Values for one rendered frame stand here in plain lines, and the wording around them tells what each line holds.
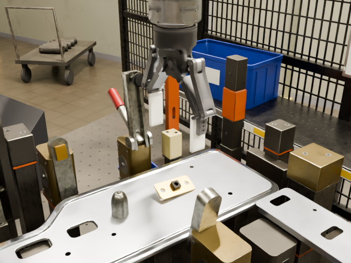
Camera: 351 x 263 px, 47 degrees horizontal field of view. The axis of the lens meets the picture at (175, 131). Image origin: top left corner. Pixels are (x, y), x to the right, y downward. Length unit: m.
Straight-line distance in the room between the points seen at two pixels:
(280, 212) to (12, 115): 0.97
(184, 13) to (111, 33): 4.77
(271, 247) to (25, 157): 0.50
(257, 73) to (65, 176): 0.60
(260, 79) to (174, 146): 0.37
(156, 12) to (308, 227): 0.46
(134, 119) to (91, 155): 0.75
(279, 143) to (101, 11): 4.70
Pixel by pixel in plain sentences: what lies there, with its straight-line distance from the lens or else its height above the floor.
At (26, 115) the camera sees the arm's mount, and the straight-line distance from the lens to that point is 1.41.
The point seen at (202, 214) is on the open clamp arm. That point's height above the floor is 1.09.
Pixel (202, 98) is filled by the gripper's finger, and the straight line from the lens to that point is 0.67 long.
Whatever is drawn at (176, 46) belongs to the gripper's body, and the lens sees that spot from 0.68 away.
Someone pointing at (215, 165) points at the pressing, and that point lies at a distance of 0.94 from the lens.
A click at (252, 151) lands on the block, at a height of 1.00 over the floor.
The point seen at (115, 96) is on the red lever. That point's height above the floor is 1.14.
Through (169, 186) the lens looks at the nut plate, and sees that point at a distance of 0.83.
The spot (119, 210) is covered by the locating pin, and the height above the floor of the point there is 1.02.
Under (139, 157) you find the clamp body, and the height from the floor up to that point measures 1.02.
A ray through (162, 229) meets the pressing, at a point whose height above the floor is 1.00.
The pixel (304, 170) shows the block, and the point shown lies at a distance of 0.89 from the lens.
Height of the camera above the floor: 1.47
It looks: 26 degrees down
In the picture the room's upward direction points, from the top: straight up
